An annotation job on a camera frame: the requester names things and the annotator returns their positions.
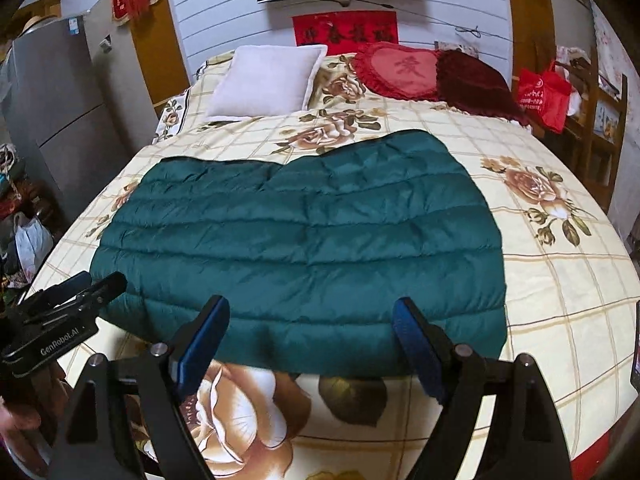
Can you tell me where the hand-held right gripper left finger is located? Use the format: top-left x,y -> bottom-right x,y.
47,295 -> 232,480

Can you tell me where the straw hat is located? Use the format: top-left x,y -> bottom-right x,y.
20,15 -> 60,37

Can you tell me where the red heart-shaped pillow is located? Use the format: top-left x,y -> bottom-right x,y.
352,41 -> 443,102

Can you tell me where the dark red velvet pillow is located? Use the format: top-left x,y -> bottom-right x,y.
435,49 -> 531,127

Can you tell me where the white plastic bag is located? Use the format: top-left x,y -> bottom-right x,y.
14,212 -> 55,276

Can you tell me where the pile of colourful clothes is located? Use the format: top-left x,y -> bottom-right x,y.
0,142 -> 66,291

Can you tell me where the red wall banner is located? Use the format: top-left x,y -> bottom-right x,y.
292,10 -> 399,48

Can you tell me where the white square pillow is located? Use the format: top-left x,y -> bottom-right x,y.
205,44 -> 328,123

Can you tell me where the red shopping bag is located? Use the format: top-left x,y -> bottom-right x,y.
516,60 -> 573,133

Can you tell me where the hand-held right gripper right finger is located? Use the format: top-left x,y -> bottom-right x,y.
391,297 -> 573,480

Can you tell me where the person's left hand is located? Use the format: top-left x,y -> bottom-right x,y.
0,396 -> 43,443

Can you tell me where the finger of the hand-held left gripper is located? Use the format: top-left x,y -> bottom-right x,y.
22,271 -> 93,313
55,272 -> 128,313

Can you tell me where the green down jacket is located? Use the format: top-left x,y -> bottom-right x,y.
89,129 -> 508,376

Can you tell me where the bed with floral checked sheet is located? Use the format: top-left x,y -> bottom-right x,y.
20,47 -> 640,480

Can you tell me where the wooden chair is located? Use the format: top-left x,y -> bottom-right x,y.
560,47 -> 628,213

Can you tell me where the grey refrigerator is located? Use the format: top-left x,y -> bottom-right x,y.
0,15 -> 153,221

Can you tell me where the black wall cable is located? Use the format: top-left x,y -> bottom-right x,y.
395,7 -> 506,41

